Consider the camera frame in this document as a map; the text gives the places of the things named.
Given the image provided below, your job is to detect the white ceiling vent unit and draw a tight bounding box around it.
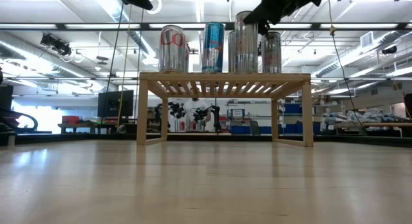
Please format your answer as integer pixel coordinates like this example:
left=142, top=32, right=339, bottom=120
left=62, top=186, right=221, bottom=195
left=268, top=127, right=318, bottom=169
left=359, top=31, right=376, bottom=48

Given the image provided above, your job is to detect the black metal table frame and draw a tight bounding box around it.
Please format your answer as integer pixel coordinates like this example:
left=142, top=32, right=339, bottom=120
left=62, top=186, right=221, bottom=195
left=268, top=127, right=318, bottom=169
left=0, top=131, right=412, bottom=147

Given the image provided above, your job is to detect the blue silver Red Bull can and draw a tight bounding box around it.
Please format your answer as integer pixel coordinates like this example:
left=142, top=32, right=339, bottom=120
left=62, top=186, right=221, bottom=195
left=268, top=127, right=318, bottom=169
left=201, top=21, right=225, bottom=74

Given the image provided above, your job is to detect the blue storage bin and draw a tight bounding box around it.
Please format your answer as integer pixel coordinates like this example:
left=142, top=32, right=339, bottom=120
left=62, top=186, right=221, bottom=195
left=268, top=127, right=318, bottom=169
left=278, top=122, right=321, bottom=135
left=230, top=126, right=273, bottom=135
left=283, top=103, right=303, bottom=115

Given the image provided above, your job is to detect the slatted wooden shelf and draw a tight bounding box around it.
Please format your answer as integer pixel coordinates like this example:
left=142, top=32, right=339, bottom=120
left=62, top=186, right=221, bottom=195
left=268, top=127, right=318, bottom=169
left=135, top=71, right=314, bottom=148

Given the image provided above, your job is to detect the black monitor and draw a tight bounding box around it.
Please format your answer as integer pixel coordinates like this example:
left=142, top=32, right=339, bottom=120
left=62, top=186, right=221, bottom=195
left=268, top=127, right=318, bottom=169
left=97, top=89, right=135, bottom=118

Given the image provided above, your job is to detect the grey chair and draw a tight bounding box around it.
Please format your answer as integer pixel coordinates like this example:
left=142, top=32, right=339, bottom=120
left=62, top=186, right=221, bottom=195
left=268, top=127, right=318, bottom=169
left=249, top=120, right=261, bottom=136

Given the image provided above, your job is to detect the black hanging cable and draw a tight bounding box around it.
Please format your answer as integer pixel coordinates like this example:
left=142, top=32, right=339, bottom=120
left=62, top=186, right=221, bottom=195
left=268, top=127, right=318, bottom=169
left=99, top=3, right=126, bottom=130
left=325, top=0, right=366, bottom=133

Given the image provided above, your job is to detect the wooden bench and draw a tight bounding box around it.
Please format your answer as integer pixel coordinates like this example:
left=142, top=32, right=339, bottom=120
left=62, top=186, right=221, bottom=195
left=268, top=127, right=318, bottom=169
left=57, top=122, right=97, bottom=135

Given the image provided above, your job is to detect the person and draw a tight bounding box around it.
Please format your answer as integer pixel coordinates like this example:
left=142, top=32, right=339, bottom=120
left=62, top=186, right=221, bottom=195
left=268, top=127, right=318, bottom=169
left=183, top=97, right=210, bottom=132

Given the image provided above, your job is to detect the red box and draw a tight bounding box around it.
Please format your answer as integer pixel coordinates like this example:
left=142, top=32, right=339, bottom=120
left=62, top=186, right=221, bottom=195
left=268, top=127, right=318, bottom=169
left=61, top=115, right=80, bottom=125

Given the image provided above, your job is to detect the white Celsius Peach Vibe can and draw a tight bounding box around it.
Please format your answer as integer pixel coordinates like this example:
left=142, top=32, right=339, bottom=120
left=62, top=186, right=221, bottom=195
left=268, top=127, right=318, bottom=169
left=261, top=30, right=283, bottom=74

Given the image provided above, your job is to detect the pile of plastic bags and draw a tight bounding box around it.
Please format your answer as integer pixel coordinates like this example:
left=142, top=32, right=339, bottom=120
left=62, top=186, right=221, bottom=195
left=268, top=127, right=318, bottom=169
left=321, top=107, right=403, bottom=124

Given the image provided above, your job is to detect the black ceiling camera rig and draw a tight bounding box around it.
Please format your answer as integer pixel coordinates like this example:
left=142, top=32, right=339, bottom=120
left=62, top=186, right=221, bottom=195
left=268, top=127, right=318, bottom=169
left=40, top=33, right=73, bottom=57

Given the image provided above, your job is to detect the black curved machine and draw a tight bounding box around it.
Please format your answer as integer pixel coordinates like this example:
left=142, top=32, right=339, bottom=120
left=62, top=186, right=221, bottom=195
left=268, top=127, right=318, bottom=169
left=0, top=107, right=39, bottom=135

